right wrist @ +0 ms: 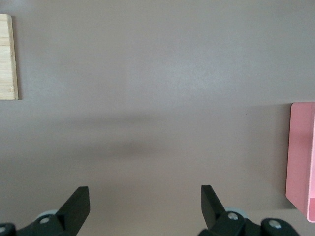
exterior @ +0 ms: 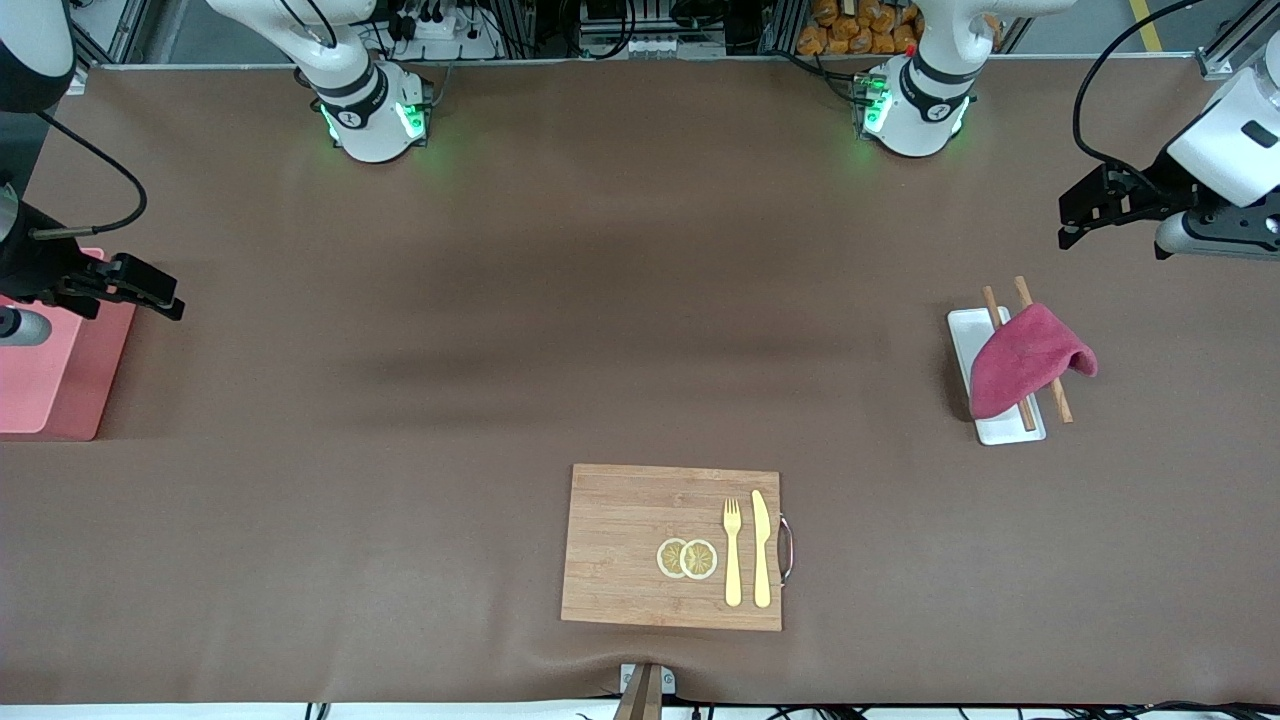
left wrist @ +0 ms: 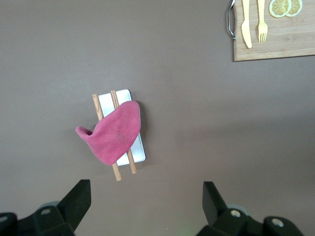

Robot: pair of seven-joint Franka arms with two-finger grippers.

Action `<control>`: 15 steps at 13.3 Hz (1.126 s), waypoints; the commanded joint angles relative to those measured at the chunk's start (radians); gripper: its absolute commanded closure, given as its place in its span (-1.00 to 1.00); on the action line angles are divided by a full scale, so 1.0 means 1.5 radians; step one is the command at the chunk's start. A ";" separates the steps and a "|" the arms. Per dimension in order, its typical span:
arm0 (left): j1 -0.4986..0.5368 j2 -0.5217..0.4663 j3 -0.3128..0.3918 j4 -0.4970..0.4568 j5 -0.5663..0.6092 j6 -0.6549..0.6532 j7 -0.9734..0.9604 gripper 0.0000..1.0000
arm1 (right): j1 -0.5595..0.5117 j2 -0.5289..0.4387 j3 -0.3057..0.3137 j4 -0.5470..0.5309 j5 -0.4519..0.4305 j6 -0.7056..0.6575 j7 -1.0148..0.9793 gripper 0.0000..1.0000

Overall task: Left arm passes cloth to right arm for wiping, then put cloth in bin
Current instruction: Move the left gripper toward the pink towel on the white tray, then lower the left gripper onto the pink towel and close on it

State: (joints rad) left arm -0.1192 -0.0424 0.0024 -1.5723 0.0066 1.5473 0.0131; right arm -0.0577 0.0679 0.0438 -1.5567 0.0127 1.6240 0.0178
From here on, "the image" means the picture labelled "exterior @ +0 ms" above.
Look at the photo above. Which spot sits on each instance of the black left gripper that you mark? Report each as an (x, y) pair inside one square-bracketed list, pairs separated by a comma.
[(1157, 189)]

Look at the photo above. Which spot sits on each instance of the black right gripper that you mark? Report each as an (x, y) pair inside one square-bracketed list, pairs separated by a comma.
[(30, 268)]

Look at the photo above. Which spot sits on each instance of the pink-red microfiber cloth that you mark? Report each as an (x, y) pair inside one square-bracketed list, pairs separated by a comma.
[(1025, 355)]

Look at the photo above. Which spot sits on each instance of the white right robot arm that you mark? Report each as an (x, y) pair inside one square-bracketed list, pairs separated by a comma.
[(365, 120)]

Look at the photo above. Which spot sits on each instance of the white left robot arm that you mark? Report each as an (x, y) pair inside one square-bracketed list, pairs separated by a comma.
[(915, 120)]

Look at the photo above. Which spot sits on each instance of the pink plastic box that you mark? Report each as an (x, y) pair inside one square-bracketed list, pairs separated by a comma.
[(40, 385)]

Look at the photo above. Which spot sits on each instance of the white rectangular tray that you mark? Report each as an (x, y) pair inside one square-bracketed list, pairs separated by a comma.
[(965, 340)]

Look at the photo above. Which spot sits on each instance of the pile of orange toy breads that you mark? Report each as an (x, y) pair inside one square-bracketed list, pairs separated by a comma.
[(860, 25)]

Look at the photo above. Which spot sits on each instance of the brown table cover mat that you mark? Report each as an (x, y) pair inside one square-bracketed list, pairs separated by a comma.
[(500, 300)]

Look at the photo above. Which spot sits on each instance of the white power strip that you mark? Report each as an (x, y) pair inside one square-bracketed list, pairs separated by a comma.
[(445, 25)]

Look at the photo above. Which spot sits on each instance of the yellow plastic knife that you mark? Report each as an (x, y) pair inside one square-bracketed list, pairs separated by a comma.
[(762, 550)]

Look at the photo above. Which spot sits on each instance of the yellow plastic fork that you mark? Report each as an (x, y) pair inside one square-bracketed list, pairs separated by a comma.
[(733, 560)]

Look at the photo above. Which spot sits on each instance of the lemon slice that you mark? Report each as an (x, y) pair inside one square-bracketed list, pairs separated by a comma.
[(668, 557), (700, 559)]

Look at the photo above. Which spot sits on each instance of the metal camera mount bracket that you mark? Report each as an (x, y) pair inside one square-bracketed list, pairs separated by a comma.
[(645, 690)]

